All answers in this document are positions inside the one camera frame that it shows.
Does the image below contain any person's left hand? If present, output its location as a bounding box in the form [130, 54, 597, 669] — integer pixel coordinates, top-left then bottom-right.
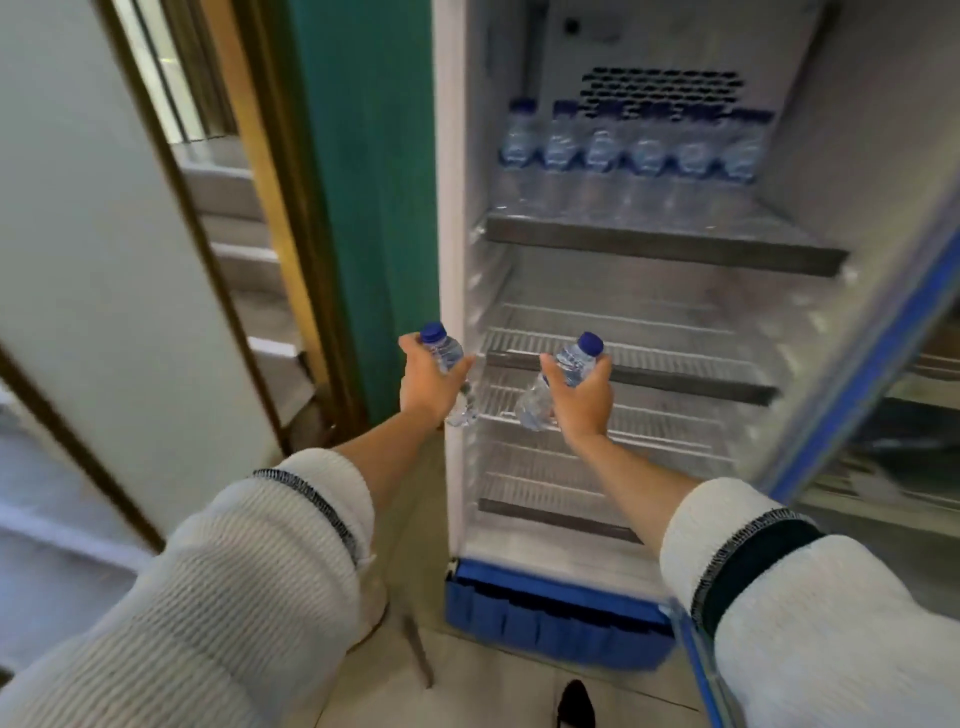
[397, 333, 477, 430]

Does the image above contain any person's right hand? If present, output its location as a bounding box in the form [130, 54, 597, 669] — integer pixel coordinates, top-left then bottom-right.
[540, 354, 615, 452]

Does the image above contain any clear water bottle blue cap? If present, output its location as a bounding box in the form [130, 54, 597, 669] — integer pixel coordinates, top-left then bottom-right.
[514, 331, 606, 434]
[418, 322, 482, 429]

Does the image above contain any person's right forearm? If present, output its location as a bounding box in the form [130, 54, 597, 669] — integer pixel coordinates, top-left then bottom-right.
[558, 433, 960, 728]

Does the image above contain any person's left forearm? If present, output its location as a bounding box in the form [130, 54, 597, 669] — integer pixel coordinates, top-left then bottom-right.
[0, 412, 445, 728]

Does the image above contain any grey solid fridge shelf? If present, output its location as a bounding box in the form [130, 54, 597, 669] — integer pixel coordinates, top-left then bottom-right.
[483, 204, 853, 279]

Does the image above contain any row of water bottles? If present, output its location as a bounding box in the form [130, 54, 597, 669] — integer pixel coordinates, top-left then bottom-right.
[496, 96, 775, 219]

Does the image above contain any blue fridge base grille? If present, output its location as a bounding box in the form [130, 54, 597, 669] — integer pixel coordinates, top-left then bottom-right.
[444, 556, 678, 673]

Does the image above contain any grey staircase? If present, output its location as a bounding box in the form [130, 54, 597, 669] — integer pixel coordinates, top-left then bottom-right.
[171, 137, 325, 445]

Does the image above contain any blue-framed glass fridge door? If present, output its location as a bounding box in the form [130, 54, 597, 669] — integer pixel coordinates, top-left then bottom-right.
[667, 225, 960, 728]

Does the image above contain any white display fridge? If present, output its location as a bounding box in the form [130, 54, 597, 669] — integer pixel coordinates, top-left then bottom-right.
[431, 0, 960, 673]

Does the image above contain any black shoe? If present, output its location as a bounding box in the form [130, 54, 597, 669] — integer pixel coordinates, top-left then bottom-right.
[556, 679, 598, 728]

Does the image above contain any white door panel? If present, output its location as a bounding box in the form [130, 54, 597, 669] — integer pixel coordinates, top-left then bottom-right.
[0, 0, 285, 552]

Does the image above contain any white wire fridge shelf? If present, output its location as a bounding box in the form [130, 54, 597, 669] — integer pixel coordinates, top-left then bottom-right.
[480, 301, 783, 408]
[471, 390, 740, 546]

